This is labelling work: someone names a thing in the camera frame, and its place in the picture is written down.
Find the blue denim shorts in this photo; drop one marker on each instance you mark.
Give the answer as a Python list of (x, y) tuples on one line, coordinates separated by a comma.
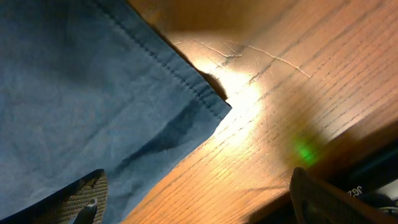
[(89, 85)]

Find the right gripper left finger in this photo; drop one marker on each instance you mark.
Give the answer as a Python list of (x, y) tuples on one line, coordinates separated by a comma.
[(83, 201)]

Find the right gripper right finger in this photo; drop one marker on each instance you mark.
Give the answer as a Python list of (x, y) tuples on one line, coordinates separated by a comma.
[(316, 201)]

